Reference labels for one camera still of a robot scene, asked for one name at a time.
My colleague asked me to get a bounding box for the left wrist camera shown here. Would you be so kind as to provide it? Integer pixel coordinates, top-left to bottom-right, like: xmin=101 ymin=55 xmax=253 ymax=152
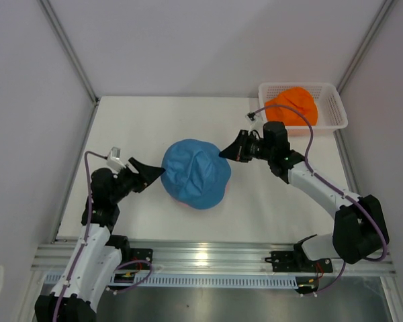
xmin=106 ymin=147 xmax=126 ymax=173

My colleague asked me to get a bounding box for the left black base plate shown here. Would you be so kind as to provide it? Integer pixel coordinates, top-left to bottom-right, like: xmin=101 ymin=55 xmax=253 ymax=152
xmin=121 ymin=248 xmax=153 ymax=271

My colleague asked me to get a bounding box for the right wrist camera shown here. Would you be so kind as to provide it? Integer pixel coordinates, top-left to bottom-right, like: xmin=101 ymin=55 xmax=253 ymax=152
xmin=245 ymin=112 xmax=264 ymax=136

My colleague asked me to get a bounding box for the orange bucket hat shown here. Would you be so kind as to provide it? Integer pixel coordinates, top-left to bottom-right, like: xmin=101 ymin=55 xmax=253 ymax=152
xmin=265 ymin=87 xmax=318 ymax=126

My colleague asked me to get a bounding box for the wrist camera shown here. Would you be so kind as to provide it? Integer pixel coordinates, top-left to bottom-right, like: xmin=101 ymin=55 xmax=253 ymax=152
xmin=245 ymin=112 xmax=264 ymax=136
xmin=106 ymin=147 xmax=126 ymax=173

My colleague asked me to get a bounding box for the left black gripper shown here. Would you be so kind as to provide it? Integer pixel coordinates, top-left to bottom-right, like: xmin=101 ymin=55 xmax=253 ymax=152
xmin=109 ymin=158 xmax=165 ymax=204

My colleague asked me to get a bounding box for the right aluminium corner post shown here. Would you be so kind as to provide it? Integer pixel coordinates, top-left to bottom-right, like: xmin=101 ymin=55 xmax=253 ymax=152
xmin=337 ymin=0 xmax=398 ymax=94

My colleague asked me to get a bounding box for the left aluminium corner post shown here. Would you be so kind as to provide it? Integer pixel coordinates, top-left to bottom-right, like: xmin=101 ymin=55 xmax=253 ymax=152
xmin=37 ymin=0 xmax=99 ymax=106

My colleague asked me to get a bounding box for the aluminium corner post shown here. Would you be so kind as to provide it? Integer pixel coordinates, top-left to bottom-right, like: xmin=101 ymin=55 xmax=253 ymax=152
xmin=337 ymin=0 xmax=398 ymax=94
xmin=37 ymin=0 xmax=99 ymax=106

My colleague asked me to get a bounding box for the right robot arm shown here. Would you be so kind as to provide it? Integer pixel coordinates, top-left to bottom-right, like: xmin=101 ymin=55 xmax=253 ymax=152
xmin=219 ymin=121 xmax=390 ymax=271

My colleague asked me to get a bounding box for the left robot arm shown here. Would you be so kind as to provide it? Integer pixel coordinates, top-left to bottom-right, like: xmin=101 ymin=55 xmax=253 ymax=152
xmin=34 ymin=153 xmax=165 ymax=321

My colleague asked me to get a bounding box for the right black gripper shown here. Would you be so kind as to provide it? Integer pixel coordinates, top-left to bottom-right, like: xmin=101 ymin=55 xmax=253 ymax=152
xmin=220 ymin=130 xmax=273 ymax=163

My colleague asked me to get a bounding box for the pink bucket hat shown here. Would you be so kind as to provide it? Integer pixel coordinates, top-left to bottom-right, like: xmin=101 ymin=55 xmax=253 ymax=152
xmin=174 ymin=183 xmax=229 ymax=208

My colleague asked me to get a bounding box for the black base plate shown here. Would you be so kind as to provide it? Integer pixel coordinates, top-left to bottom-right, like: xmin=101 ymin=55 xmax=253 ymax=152
xmin=121 ymin=248 xmax=153 ymax=271
xmin=264 ymin=251 xmax=333 ymax=273

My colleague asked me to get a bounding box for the white slotted cable duct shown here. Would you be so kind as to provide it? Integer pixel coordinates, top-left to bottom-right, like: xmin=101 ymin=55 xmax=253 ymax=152
xmin=43 ymin=273 xmax=298 ymax=289

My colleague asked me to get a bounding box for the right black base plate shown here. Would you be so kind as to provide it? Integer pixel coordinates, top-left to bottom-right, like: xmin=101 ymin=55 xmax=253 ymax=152
xmin=264 ymin=251 xmax=333 ymax=273

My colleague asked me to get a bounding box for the blue bucket hat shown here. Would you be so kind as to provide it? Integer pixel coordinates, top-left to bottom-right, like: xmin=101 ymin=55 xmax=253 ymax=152
xmin=161 ymin=139 xmax=232 ymax=210

